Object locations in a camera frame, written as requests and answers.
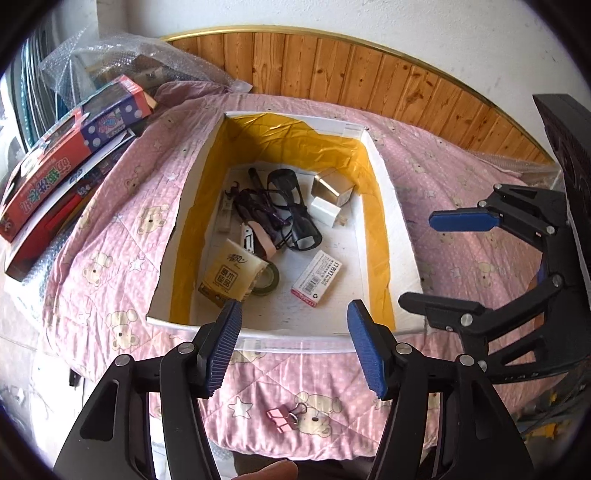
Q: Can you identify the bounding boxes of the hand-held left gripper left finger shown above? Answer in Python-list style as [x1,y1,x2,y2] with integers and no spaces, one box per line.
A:
[53,299,244,480]

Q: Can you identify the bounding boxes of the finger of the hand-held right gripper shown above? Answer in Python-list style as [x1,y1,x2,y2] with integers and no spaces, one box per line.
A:
[427,183,571,259]
[398,273,578,344]

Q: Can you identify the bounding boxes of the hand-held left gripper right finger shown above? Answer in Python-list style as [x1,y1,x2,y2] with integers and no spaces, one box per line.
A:
[346,299,539,480]

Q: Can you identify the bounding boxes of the yellow tissue pack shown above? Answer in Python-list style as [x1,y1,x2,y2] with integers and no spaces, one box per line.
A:
[198,239,271,305]

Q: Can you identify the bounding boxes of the green tape roll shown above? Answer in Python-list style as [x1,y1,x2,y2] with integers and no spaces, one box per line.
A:
[252,263,280,296]

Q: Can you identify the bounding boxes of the grey staple box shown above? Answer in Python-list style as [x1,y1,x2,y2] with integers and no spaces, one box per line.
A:
[291,250,345,308]

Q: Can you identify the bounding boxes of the white cardboard box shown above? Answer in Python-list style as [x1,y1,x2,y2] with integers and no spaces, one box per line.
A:
[146,111,426,354]

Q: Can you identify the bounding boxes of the pink stapler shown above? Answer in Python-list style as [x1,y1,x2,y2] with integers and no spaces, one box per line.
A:
[240,222,277,259]

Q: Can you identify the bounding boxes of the gold metal box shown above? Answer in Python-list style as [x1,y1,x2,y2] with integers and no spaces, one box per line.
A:
[310,167,355,208]

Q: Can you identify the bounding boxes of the black glasses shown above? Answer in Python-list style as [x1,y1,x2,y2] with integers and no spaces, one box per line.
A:
[245,168,323,252]

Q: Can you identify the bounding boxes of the white charger plug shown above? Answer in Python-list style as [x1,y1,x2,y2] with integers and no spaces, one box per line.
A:
[308,196,348,228]

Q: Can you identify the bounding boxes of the purple toy figure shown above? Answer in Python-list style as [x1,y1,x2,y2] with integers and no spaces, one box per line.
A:
[224,181,289,245]

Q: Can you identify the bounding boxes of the black marker pen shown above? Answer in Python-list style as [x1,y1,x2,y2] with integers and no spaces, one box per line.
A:
[248,167,266,208]

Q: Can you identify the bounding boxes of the person's left hand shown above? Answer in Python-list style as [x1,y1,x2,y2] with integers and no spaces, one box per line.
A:
[235,460,300,480]

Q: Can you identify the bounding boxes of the bubble wrap sheet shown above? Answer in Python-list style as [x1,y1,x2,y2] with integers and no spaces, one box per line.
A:
[480,152,561,190]

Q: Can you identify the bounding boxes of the pink binder clip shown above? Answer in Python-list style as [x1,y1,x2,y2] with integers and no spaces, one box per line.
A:
[267,402,309,433]

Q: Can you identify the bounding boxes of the pink bear printed blanket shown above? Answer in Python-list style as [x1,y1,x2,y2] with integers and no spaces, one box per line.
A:
[41,83,561,462]

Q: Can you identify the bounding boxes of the white edged toy box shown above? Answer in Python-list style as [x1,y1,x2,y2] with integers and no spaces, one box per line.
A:
[4,129,137,283]

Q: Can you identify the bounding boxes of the red and blue toy box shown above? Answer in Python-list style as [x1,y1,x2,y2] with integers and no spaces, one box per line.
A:
[0,75,158,243]

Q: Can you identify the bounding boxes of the grey metal strips bundle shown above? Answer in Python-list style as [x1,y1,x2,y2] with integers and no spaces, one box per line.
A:
[9,28,61,148]

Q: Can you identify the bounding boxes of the bubble wrap bundle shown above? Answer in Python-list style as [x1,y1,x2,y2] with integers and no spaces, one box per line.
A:
[39,28,254,121]

